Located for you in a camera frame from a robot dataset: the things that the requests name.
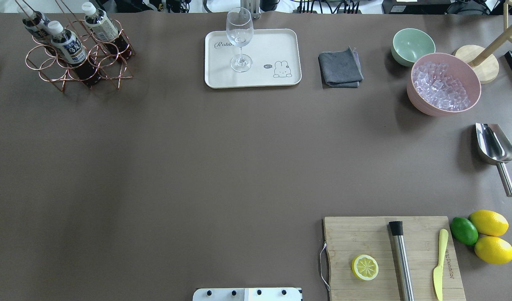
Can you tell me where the tea bottle white cap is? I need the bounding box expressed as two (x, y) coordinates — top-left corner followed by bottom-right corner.
(82, 2), (133, 60)

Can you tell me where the half lemon slice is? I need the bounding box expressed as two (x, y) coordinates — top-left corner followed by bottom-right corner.
(351, 255), (379, 281)

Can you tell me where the white rabbit tray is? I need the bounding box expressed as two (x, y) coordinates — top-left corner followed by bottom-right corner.
(204, 28), (302, 88)

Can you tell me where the bamboo cutting board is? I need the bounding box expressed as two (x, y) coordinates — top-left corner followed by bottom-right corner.
(323, 217), (449, 301)

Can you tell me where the grey folded cloth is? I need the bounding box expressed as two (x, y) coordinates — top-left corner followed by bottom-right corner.
(318, 47), (364, 88)

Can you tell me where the yellow lemon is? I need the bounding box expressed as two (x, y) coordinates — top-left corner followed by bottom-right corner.
(475, 236), (512, 265)
(468, 209), (509, 237)

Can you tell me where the yellow lemon upper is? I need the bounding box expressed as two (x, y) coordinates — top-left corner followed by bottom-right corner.
(468, 209), (509, 237)

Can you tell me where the yellow lemon lower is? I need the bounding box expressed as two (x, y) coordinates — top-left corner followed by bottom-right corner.
(475, 236), (512, 265)

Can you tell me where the clear wine glass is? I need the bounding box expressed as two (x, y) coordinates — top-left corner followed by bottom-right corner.
(226, 7), (254, 73)

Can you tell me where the yellow plastic knife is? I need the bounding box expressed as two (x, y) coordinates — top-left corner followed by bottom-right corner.
(432, 229), (448, 301)

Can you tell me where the copper wire bottle basket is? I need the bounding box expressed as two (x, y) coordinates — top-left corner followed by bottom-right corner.
(16, 0), (135, 92)

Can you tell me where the green lime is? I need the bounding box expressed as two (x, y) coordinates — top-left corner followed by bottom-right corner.
(449, 217), (478, 246)

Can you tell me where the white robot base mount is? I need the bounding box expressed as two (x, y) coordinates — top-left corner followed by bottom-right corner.
(192, 286), (303, 301)

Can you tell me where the steel muddler black tip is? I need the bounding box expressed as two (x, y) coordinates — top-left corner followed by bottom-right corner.
(388, 221), (415, 301)

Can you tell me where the tea bottle in basket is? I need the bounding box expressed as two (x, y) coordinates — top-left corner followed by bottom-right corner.
(18, 6), (51, 45)
(48, 20), (101, 86)

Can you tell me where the green bowl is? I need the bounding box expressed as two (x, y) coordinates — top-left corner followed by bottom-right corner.
(391, 28), (436, 67)

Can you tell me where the pink bowl with ice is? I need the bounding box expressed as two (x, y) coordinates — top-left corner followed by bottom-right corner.
(407, 53), (481, 116)

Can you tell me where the metal ice scoop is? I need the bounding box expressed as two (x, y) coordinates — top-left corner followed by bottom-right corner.
(475, 122), (512, 197)

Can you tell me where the wooden cup rack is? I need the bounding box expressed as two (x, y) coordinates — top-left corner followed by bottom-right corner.
(453, 0), (512, 84)

